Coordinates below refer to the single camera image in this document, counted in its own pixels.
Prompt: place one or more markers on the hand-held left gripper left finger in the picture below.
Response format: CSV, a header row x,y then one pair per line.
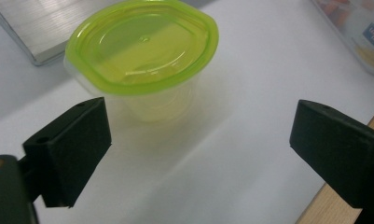
x,y
69,146

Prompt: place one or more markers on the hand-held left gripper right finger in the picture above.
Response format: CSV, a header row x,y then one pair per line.
x,y
340,146

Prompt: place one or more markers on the clear food storage box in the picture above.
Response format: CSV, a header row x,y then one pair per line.
x,y
358,34

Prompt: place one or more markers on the yellow-green plastic bowl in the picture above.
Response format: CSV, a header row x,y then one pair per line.
x,y
144,53

